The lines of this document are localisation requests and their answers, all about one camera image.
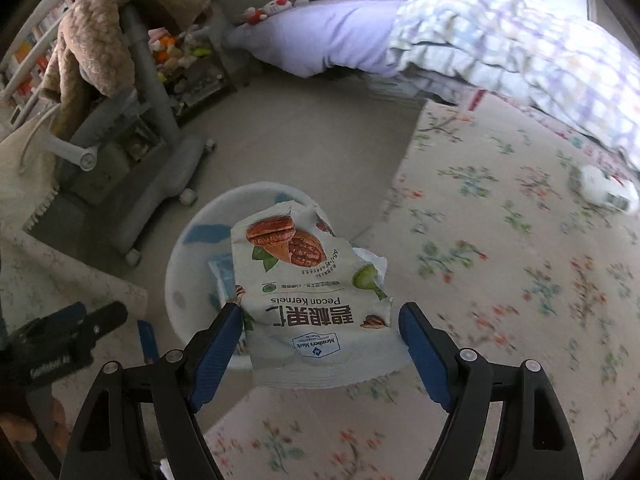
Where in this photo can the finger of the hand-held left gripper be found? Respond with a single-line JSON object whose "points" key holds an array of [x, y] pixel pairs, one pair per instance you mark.
{"points": [[107, 317], [148, 342]]}

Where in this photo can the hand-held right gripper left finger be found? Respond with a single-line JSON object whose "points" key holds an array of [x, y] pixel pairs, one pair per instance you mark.
{"points": [[215, 355]]}

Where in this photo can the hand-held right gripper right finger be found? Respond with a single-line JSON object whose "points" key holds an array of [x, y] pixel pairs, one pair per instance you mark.
{"points": [[425, 355]]}

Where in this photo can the white pecan snack bag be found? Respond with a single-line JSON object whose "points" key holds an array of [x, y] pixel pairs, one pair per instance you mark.
{"points": [[310, 320]]}

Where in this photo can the white round bin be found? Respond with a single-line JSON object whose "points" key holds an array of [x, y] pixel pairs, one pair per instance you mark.
{"points": [[200, 240]]}

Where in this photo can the person's left hand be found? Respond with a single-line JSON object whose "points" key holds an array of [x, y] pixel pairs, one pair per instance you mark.
{"points": [[60, 425]]}

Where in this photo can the grey desk chair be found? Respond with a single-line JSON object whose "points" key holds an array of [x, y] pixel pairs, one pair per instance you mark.
{"points": [[150, 175]]}

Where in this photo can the cream fringed throw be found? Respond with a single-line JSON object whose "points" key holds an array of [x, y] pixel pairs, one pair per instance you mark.
{"points": [[22, 175]]}

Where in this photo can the white plastic bottle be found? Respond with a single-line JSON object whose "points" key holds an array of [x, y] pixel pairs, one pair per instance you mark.
{"points": [[602, 187]]}

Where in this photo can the bedside cabinet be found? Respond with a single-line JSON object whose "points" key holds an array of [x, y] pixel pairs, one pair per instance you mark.
{"points": [[205, 85]]}

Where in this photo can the white bookshelf with books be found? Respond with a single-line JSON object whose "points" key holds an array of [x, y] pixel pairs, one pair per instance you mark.
{"points": [[35, 55]]}

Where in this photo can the pile of small plush toys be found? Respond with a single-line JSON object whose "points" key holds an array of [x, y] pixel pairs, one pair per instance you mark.
{"points": [[175, 50]]}

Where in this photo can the checked ruffled quilt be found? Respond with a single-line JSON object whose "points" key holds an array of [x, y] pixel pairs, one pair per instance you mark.
{"points": [[525, 50]]}

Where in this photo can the lavender pillow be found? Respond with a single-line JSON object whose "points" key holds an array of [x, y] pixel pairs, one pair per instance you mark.
{"points": [[325, 40]]}

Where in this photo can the red and white plush toy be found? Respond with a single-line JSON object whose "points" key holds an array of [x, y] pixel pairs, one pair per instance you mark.
{"points": [[267, 10]]}

